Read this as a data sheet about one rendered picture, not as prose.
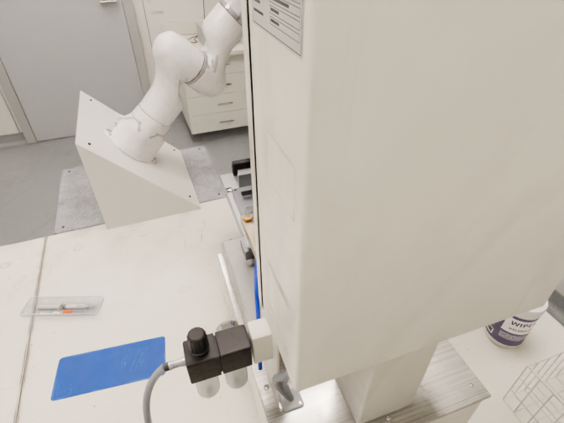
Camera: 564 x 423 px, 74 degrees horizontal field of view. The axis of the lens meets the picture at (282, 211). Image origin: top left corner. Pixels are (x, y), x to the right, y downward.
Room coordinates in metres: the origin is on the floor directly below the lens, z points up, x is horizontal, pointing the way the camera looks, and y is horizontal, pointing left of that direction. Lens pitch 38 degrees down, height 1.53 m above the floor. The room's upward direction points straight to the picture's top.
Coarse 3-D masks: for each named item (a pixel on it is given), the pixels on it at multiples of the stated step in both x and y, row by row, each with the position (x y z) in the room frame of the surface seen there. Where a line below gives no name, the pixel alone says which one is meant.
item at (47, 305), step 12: (36, 300) 0.60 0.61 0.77; (48, 300) 0.60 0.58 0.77; (60, 300) 0.60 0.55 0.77; (72, 300) 0.60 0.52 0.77; (84, 300) 0.60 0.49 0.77; (96, 300) 0.60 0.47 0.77; (24, 312) 0.57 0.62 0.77; (36, 312) 0.57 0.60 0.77; (48, 312) 0.57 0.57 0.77; (60, 312) 0.57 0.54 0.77; (72, 312) 0.57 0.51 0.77; (84, 312) 0.57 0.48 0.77
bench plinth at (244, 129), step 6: (186, 126) 3.22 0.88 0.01; (246, 126) 3.10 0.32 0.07; (210, 132) 2.98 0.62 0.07; (216, 132) 3.00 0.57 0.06; (222, 132) 3.02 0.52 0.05; (228, 132) 3.04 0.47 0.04; (234, 132) 3.06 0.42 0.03; (240, 132) 3.08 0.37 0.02; (246, 132) 3.10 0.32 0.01; (192, 138) 2.94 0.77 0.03; (198, 138) 2.94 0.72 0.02; (204, 138) 2.96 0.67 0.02; (210, 138) 2.98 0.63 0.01
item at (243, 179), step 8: (224, 176) 0.87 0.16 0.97; (232, 176) 0.87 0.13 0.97; (240, 176) 0.81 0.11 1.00; (248, 176) 0.82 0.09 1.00; (224, 184) 0.83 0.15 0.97; (232, 184) 0.83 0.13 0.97; (240, 184) 0.81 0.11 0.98; (248, 184) 0.82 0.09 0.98; (224, 192) 0.83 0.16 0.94; (232, 200) 0.76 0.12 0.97; (232, 208) 0.73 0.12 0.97; (240, 224) 0.67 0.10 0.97; (240, 232) 0.67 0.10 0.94
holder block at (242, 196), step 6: (246, 186) 0.78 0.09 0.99; (234, 192) 0.76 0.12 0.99; (240, 192) 0.76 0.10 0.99; (246, 192) 0.77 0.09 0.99; (252, 192) 0.77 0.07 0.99; (234, 198) 0.75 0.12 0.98; (240, 198) 0.73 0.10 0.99; (246, 198) 0.75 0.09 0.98; (252, 198) 0.75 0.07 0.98; (240, 204) 0.71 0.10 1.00; (246, 204) 0.71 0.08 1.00; (252, 204) 0.71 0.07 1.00; (240, 210) 0.69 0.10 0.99
